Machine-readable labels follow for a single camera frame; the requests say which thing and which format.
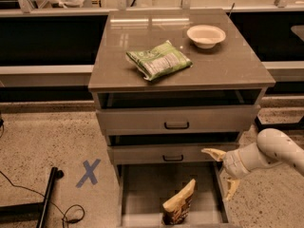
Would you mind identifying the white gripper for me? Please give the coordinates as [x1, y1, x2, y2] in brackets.
[201, 148, 253, 200]

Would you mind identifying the brown chip bag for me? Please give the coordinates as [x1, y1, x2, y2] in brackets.
[162, 179, 196, 225]

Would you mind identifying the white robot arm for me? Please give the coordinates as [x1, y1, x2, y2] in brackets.
[201, 128, 304, 200]

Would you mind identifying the grey middle drawer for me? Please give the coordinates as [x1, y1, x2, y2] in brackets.
[107, 142, 239, 164]

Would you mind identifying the grey drawer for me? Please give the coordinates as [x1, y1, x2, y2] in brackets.
[119, 162, 229, 228]
[107, 142, 239, 164]
[96, 105, 259, 136]

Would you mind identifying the grey bottom drawer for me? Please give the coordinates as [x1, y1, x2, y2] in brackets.
[119, 162, 229, 228]

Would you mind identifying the grey top drawer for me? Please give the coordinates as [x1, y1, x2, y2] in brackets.
[96, 105, 259, 136]

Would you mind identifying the grey drawer cabinet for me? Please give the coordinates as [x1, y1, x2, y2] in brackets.
[88, 9, 275, 228]

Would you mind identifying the green chip bag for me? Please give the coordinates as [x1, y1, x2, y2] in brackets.
[125, 40, 193, 82]

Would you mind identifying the black stand leg right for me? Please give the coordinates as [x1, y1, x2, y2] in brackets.
[255, 116, 304, 131]

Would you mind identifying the black stand leg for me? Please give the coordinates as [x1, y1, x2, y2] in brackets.
[255, 116, 304, 131]
[0, 167, 64, 228]

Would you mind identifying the white paper bowl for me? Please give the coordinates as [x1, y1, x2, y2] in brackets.
[187, 25, 226, 49]

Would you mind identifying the blue tape cross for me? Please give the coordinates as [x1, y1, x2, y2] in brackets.
[76, 159, 101, 188]

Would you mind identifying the metal window railing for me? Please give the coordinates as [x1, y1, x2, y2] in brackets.
[0, 0, 304, 17]

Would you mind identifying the black stand leg left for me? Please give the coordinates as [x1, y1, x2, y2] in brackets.
[0, 167, 64, 228]

